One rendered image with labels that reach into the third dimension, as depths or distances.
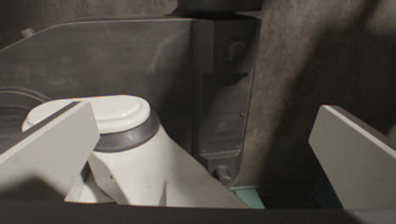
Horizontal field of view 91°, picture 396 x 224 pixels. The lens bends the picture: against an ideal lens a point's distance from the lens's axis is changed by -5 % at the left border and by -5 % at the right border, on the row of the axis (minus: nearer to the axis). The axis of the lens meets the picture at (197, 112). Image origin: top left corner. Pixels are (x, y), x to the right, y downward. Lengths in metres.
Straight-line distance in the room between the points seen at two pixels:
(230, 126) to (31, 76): 0.47
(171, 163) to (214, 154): 0.28
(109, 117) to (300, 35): 0.63
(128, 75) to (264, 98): 0.50
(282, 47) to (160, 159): 0.56
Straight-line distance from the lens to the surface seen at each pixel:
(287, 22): 0.73
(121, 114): 0.35
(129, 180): 0.30
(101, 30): 0.46
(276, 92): 0.79
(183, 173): 0.30
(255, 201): 1.04
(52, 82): 0.53
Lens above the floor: 0.62
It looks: 58 degrees down
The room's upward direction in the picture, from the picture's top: 161 degrees clockwise
